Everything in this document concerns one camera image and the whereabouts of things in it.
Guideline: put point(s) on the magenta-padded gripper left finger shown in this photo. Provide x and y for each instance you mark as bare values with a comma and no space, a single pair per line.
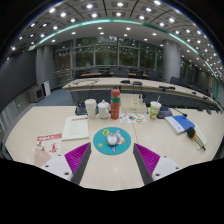
77,158

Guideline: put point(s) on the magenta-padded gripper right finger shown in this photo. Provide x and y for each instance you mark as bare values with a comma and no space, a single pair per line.
147,159

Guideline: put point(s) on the round teal mouse pad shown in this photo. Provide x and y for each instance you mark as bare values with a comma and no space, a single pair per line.
100,143

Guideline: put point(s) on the white printed paper document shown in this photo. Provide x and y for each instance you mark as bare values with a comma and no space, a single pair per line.
75,127

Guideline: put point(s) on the red and white pamphlet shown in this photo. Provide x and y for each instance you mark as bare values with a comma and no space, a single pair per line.
48,146

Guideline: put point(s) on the colourful printed leaflet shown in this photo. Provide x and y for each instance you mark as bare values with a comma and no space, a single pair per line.
132,118

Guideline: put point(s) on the black conference microphone unit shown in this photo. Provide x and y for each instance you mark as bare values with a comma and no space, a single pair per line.
81,111
164,113

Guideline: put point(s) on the blue and white book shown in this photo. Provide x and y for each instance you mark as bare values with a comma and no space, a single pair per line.
180,124

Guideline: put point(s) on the green printed paper cup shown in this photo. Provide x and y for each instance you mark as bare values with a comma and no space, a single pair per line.
155,110

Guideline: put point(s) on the black foam handheld microphone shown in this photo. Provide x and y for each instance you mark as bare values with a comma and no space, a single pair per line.
191,132

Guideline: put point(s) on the stacked white paper cups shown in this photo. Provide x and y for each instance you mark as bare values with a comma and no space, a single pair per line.
90,108

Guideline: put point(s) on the cream paper notepad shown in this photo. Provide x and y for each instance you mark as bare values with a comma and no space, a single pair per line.
201,135

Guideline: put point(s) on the red thermos bottle green band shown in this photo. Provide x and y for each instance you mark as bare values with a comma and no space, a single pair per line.
115,106

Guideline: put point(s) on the grey box cabinet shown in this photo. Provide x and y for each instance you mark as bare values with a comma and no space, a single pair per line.
36,94

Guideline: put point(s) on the long curved conference table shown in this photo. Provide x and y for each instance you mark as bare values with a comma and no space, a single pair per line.
106,84

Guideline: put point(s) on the dark office chairs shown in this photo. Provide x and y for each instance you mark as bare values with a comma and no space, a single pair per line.
121,73

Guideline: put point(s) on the ceiling lights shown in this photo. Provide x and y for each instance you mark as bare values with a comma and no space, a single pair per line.
120,4

